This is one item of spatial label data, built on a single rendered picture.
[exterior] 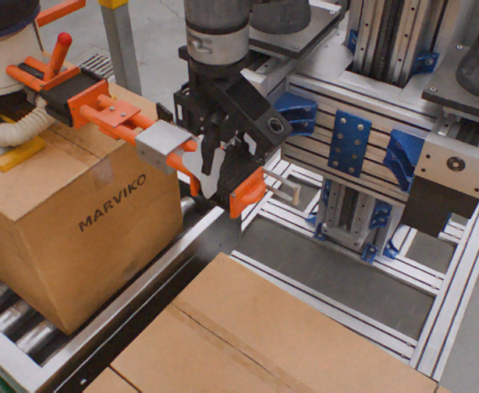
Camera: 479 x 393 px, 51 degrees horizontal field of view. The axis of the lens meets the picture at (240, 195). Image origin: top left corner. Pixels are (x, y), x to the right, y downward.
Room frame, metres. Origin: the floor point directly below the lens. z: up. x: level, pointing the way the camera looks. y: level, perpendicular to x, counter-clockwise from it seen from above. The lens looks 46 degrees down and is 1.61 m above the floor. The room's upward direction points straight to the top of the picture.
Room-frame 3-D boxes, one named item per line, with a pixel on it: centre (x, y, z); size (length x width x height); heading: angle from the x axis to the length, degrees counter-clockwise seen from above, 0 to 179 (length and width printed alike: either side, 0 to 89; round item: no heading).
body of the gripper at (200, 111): (0.57, 0.03, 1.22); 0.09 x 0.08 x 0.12; 53
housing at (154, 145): (0.63, 0.12, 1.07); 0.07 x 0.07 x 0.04; 52
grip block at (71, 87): (0.76, 0.29, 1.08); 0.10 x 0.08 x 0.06; 142
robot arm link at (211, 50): (0.56, 0.03, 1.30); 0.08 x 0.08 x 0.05
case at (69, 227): (0.92, 0.51, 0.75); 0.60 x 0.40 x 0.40; 53
